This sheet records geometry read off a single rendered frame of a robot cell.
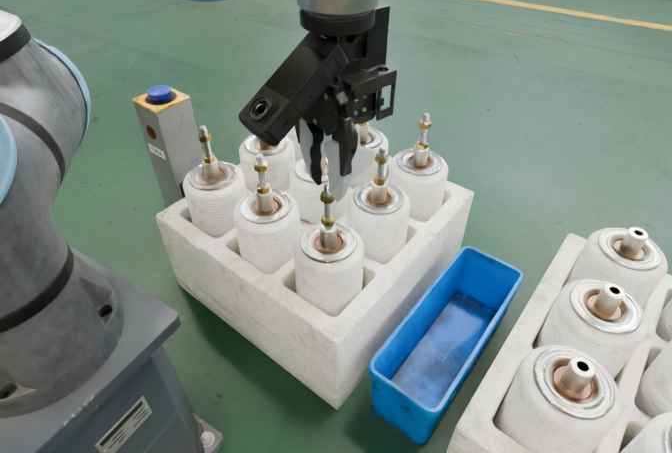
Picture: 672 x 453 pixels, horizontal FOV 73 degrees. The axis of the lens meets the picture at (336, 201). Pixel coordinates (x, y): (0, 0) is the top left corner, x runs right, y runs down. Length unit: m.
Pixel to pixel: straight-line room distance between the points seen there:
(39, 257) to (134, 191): 0.79
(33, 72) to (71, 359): 0.25
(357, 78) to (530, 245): 0.67
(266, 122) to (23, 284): 0.23
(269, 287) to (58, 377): 0.29
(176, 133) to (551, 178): 0.88
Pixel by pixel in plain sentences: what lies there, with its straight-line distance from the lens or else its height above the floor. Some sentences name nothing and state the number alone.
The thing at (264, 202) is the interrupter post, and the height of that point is 0.27.
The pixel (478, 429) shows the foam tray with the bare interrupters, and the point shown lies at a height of 0.18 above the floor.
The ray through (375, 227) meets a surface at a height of 0.24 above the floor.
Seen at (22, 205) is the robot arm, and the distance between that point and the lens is 0.40.
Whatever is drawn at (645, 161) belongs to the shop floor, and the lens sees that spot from 1.44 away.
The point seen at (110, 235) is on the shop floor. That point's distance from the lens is 1.09.
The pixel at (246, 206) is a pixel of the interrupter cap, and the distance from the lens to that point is 0.67.
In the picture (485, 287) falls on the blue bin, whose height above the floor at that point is 0.05.
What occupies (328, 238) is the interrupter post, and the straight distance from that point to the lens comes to 0.59.
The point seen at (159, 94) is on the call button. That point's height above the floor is 0.33.
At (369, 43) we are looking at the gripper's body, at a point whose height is 0.52.
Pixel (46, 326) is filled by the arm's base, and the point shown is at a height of 0.37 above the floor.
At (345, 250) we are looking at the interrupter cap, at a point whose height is 0.25.
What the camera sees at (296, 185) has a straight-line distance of 0.72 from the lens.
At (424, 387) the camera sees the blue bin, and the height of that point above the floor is 0.00.
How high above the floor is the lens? 0.69
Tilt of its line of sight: 40 degrees down
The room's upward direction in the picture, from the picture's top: straight up
